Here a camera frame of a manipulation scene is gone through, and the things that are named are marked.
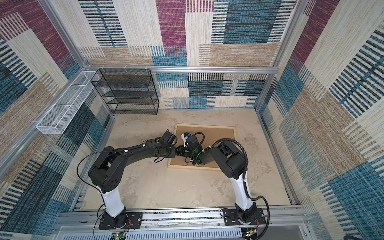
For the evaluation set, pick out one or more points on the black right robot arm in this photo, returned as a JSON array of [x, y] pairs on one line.
[[232, 160]]

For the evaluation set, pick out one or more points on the black wire mesh shelf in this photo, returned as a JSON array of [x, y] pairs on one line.
[[127, 91]]

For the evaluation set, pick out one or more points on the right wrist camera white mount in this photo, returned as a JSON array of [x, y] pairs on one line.
[[185, 136]]

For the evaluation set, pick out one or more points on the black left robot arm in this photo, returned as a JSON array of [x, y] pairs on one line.
[[107, 171]]

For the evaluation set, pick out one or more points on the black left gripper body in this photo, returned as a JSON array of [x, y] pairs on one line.
[[171, 153]]

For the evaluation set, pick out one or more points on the white wire mesh basket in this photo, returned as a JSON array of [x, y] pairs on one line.
[[59, 116]]

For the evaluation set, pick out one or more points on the light wooden picture frame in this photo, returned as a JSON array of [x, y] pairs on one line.
[[192, 168]]

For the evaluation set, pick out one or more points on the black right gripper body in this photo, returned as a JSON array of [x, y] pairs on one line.
[[185, 152]]

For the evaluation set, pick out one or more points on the aluminium mounting rail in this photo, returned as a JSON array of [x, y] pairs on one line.
[[283, 223]]

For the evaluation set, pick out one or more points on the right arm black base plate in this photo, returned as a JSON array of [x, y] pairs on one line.
[[231, 217]]

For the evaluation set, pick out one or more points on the brown cardboard backing board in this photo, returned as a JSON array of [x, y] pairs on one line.
[[216, 135]]

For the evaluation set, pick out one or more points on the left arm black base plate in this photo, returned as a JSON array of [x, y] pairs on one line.
[[135, 219]]

